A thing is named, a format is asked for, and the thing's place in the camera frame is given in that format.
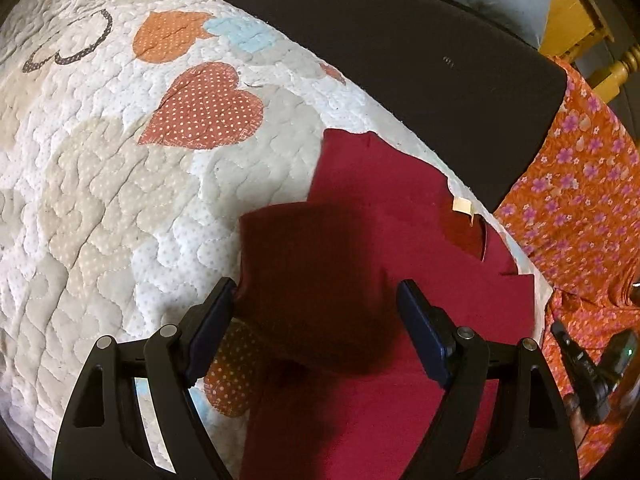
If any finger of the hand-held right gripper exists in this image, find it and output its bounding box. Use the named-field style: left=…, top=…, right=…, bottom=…
left=550, top=321, right=591, bottom=378

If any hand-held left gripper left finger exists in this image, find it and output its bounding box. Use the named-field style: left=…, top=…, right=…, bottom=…
left=52, top=277, right=238, bottom=480

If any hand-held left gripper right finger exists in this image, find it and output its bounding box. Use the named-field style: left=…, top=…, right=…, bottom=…
left=395, top=280, right=581, bottom=480

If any dark red shirt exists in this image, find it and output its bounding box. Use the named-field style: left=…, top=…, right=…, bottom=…
left=235, top=127, right=538, bottom=480

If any orange floral cloth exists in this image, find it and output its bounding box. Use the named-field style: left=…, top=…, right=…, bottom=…
left=492, top=55, right=640, bottom=480

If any white quilt with heart patches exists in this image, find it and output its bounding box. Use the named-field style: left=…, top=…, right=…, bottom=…
left=0, top=0, right=551, bottom=480

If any dark brown blanket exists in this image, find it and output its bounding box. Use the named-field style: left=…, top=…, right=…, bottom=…
left=205, top=0, right=571, bottom=211

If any yellow wooden bed frame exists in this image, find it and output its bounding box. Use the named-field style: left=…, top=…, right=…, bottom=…
left=540, top=0, right=640, bottom=106

